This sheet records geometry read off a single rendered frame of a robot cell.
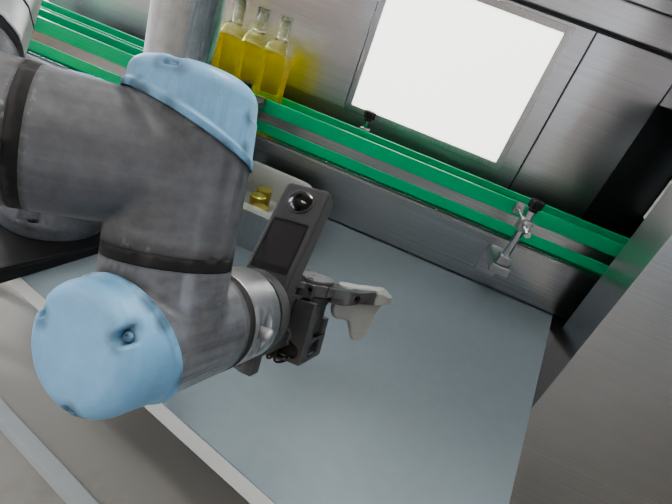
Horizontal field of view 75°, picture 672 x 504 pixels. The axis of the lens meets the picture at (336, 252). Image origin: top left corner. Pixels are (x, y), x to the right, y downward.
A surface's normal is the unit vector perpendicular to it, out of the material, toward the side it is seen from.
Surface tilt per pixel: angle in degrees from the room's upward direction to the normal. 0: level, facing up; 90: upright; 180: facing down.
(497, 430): 0
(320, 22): 90
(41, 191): 109
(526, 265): 90
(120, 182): 88
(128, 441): 0
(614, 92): 90
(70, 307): 71
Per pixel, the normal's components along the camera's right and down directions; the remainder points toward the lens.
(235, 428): 0.31, -0.82
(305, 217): -0.13, -0.46
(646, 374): -0.26, 0.40
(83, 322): -0.35, 0.00
